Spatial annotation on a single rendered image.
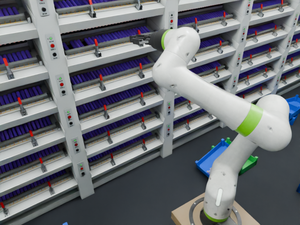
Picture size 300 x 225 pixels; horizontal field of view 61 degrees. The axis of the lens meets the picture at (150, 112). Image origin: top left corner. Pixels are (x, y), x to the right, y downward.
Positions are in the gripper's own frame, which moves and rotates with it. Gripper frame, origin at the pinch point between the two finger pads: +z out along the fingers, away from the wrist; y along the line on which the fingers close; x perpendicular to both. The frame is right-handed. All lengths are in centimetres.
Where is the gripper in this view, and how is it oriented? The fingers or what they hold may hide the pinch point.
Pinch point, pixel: (137, 38)
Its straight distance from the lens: 125.5
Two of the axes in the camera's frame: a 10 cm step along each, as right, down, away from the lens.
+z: -5.5, -2.7, 7.9
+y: 8.3, -3.2, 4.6
